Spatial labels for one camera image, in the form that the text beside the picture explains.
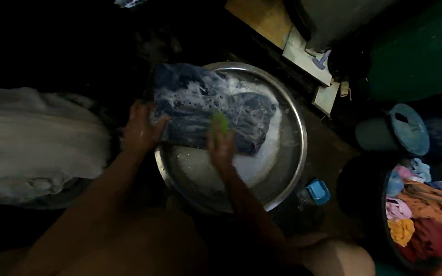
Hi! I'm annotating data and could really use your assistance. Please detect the person's left hand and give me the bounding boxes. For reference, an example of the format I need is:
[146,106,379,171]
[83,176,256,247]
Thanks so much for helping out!
[123,100,171,157]

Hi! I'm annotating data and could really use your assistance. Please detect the person's right hand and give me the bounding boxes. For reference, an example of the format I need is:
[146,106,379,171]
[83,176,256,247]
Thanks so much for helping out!
[207,112,236,172]

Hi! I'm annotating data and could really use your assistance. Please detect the green scrubbing brush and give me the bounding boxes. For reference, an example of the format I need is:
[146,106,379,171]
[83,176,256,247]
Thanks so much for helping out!
[211,110,229,137]

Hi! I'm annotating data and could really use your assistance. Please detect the dark blue soapy garment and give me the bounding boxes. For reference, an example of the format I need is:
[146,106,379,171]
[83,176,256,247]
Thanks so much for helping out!
[153,63,278,156]

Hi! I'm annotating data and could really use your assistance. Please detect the person's left forearm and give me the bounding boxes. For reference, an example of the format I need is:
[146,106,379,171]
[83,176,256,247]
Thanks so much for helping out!
[8,147,149,276]

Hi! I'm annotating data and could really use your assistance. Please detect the person's right forearm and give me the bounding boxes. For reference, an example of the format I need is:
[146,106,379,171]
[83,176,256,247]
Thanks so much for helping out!
[219,165,288,246]

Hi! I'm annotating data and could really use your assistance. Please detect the large round metal basin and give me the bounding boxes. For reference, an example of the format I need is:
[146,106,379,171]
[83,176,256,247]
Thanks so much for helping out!
[154,61,308,214]

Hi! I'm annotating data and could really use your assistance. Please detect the pile of whitish cloth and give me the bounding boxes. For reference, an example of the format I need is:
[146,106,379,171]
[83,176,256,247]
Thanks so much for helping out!
[0,85,111,210]

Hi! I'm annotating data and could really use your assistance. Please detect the crumpled whitish plastic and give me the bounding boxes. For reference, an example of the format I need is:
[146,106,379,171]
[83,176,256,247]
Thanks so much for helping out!
[114,0,147,8]

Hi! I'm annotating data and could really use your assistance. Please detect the small whitish board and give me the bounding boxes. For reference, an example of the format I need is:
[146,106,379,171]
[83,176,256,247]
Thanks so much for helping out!
[312,79,340,117]

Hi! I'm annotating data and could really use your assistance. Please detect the white board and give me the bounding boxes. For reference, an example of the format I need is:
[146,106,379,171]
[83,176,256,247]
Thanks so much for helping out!
[282,26,333,87]

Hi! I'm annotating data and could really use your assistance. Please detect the blue plastic soap dish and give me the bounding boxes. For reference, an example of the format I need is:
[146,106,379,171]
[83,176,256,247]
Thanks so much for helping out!
[306,179,331,205]

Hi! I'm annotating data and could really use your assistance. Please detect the brown wooden board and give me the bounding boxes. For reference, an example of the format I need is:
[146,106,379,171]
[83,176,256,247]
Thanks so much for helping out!
[225,0,294,50]

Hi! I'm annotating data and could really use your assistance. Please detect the purple plastic razor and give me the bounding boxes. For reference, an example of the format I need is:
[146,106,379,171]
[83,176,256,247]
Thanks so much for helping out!
[312,50,332,71]

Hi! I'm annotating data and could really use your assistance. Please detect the black round object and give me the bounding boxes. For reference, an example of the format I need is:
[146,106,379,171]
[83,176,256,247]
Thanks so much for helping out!
[327,47,371,81]

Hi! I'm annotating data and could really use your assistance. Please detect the large black tub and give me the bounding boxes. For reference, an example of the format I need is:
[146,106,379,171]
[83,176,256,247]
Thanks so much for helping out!
[336,154,442,274]

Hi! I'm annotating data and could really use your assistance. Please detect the grey bucket with bluish top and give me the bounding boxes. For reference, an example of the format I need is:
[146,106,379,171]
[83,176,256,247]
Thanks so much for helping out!
[355,103,430,157]

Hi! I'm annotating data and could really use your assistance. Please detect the large grey container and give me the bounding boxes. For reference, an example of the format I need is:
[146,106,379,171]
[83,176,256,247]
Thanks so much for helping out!
[285,0,400,53]

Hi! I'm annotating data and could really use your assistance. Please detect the person's legs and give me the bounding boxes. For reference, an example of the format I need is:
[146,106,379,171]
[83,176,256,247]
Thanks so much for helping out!
[45,207,376,276]

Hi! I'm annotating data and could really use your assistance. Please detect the large green barrel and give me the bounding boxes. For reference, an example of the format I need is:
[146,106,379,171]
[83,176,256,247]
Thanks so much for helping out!
[366,0,442,102]

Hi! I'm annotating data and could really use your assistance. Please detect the pile of colourful clothes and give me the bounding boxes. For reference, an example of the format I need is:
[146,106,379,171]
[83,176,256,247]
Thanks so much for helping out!
[385,158,442,265]

